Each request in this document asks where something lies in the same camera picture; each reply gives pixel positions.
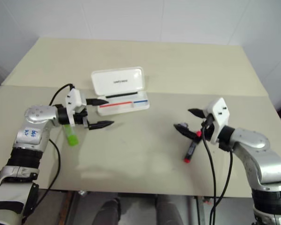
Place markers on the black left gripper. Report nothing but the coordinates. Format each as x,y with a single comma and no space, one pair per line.
80,118

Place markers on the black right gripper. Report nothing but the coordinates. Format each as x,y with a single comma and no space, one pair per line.
207,131

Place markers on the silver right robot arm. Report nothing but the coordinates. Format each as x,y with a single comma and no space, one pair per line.
255,145

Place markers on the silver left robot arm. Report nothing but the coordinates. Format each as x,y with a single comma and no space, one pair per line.
35,114

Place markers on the white open pencil case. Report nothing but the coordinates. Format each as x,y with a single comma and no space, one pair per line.
118,82

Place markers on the red pen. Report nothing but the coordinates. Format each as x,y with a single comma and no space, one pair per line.
116,104

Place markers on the black marker with red cap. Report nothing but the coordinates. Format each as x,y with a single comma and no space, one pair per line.
191,150

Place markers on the black pen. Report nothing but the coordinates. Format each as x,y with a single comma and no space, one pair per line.
120,95

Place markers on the green highlighter pen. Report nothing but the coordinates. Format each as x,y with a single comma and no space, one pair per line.
71,136

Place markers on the blue pen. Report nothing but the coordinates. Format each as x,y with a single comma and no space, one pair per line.
140,102

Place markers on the small metal bolt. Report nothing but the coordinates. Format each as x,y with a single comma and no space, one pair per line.
82,192

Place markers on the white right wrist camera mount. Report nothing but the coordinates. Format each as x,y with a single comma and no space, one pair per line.
219,112

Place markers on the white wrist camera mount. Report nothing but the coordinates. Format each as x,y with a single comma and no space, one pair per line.
73,98
219,112

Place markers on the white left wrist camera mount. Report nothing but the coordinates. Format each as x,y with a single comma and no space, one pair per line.
73,98

